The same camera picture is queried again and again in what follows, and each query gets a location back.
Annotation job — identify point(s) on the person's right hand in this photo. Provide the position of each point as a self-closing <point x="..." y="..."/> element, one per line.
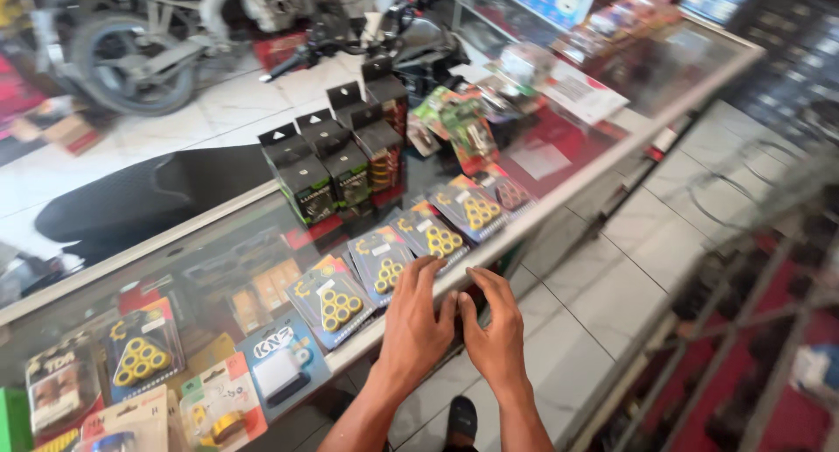
<point x="498" y="347"/>

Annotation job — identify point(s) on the blue packet of yellow rollers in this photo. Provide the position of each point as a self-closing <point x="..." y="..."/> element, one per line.
<point x="473" y="209"/>
<point x="331" y="304"/>
<point x="432" y="237"/>
<point x="380" y="265"/>

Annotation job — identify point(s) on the cardboard box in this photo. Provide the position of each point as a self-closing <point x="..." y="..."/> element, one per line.
<point x="64" y="129"/>

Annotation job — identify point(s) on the black white checkered packet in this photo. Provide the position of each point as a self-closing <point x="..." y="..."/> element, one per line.
<point x="60" y="390"/>

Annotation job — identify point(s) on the person's left hand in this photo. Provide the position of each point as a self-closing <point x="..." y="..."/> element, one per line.
<point x="413" y="334"/>

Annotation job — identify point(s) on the thin metal rings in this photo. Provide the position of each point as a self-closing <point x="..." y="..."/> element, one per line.
<point x="727" y="190"/>

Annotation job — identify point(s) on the glass display counter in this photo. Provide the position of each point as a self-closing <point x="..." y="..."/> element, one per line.
<point x="577" y="150"/>

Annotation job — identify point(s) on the black motorcycle seat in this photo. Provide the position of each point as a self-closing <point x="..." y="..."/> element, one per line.
<point x="151" y="196"/>

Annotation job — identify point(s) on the blue packet of red rollers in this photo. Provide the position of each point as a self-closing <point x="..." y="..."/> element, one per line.
<point x="510" y="191"/>

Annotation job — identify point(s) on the green box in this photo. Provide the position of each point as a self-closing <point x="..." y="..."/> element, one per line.
<point x="13" y="420"/>

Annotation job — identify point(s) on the dark packet of yellow rollers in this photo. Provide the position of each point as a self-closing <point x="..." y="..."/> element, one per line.
<point x="141" y="353"/>

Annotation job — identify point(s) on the beige card blister packet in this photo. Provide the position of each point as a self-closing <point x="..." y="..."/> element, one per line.
<point x="124" y="427"/>

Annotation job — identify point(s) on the motorcycle with bare rear wheel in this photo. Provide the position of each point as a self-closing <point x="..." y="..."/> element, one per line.
<point x="144" y="45"/>

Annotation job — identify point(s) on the red crate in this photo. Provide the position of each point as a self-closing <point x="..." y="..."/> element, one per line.
<point x="280" y="49"/>

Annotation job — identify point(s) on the white red packet brass part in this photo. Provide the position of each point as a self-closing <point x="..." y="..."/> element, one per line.
<point x="221" y="406"/>

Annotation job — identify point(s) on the dark shelf of parts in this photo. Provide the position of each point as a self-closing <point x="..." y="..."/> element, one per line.
<point x="786" y="52"/>

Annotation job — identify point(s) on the person's black shoe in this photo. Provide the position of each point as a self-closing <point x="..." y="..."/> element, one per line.
<point x="462" y="422"/>

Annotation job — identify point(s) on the black box with hanger tab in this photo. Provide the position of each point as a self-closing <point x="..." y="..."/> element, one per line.
<point x="298" y="176"/>
<point x="377" y="144"/>
<point x="341" y="160"/>
<point x="388" y="94"/>

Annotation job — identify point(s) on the white paper with red corner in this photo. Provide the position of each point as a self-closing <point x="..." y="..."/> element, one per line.
<point x="580" y="96"/>

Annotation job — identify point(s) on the heap of green red packets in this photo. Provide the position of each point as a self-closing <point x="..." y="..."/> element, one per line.
<point x="459" y="121"/>

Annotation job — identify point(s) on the blue packet with white part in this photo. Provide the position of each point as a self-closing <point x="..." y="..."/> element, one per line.
<point x="282" y="367"/>

